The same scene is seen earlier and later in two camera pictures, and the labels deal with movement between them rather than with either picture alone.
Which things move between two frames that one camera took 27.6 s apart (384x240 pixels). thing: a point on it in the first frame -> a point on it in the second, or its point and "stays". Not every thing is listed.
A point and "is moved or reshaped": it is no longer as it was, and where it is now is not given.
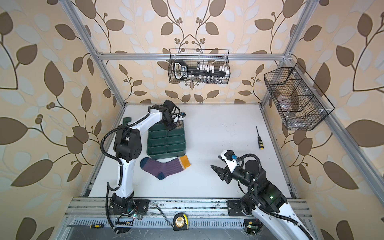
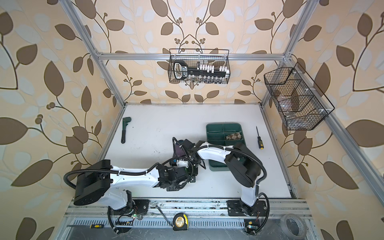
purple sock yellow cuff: [161, 170] is moved or reshaped
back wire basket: [196, 66] stays
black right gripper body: [239, 174] -> [194, 166]
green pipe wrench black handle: [126, 120] stays
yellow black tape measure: [180, 222] stays
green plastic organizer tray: [163, 144] -> [225, 134]
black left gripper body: [170, 123] -> [175, 186]
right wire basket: [298, 102] stays
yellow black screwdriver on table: [261, 144] stays
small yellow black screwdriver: [96, 226] stays
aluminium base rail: [200, 214] stays
